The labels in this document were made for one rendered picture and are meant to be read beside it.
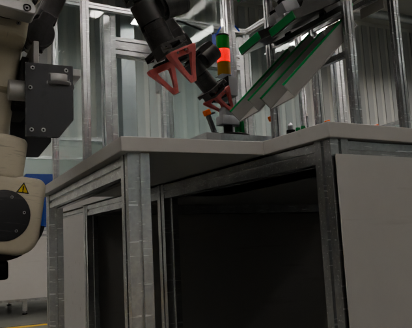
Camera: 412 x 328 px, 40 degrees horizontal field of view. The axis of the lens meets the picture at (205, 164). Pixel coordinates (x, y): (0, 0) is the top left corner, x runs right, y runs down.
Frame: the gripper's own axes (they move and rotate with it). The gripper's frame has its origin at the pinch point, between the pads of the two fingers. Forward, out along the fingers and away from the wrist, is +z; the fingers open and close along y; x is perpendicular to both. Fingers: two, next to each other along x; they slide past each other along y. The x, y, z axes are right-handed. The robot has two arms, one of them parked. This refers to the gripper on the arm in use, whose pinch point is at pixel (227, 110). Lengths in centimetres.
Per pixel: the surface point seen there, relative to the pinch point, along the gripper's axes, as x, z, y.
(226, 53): -25.9, -11.9, 16.7
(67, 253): 48, 16, 102
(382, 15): -806, 210, 594
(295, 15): -2, -15, -48
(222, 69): -20.5, -8.5, 17.5
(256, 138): 9.2, 8.5, -16.8
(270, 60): -9.2, -5.9, -20.8
